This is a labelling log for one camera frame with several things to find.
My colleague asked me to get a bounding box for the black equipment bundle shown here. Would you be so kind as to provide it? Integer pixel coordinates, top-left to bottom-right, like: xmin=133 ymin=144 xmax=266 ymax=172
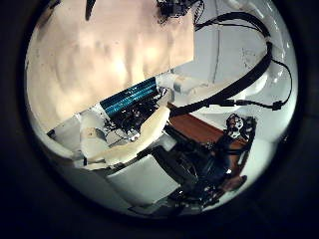
xmin=183 ymin=113 xmax=258 ymax=204

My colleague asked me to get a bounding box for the thick black cable sleeve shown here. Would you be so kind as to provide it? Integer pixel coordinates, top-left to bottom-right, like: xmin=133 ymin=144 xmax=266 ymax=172
xmin=168 ymin=11 xmax=275 ymax=118

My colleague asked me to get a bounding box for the thin black cable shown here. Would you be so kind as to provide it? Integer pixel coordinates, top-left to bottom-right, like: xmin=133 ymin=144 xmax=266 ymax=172
xmin=228 ymin=58 xmax=294 ymax=113

